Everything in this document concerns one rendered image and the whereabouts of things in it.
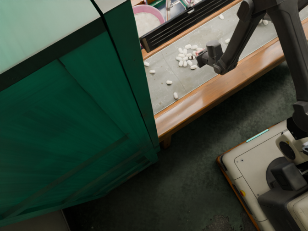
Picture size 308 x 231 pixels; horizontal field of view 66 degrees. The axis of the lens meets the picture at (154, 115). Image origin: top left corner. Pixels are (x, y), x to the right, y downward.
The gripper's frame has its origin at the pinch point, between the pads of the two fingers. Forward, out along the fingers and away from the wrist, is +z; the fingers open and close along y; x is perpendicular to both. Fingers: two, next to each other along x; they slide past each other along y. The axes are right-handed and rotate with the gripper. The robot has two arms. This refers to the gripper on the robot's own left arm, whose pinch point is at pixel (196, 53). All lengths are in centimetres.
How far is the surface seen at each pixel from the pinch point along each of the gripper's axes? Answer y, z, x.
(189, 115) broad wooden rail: 21.2, -15.4, 20.3
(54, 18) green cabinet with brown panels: 51, -84, -55
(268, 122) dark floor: -48, 12, 96
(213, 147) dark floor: 2, 19, 92
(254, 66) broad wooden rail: -23.2, -13.6, 17.9
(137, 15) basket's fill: 10.7, 39.2, -22.0
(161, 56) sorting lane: 14.0, 14.8, -2.4
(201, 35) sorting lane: -12.4, 13.2, -1.6
